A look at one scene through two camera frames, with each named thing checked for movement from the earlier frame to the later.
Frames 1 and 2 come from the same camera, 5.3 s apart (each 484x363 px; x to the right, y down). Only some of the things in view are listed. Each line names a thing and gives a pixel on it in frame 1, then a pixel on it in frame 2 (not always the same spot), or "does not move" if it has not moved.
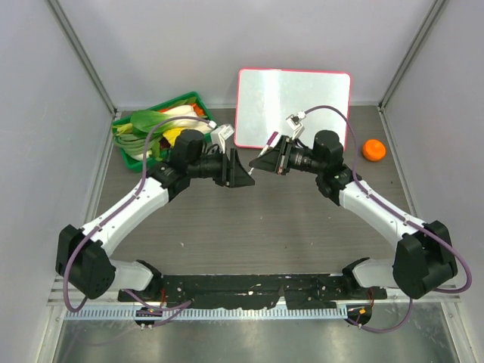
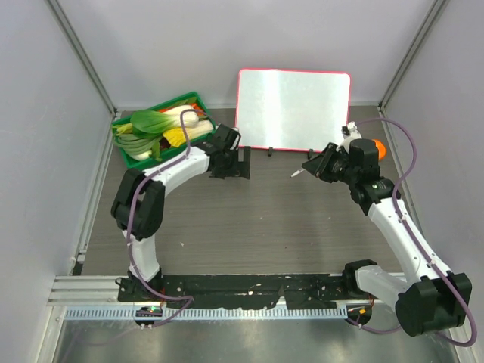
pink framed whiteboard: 265,98 does not move
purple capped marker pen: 265,148 to 299,171
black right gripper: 277,159 to 318,165
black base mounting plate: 308,290 does not move
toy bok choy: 135,144 does not move
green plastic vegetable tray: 130,133 does not move
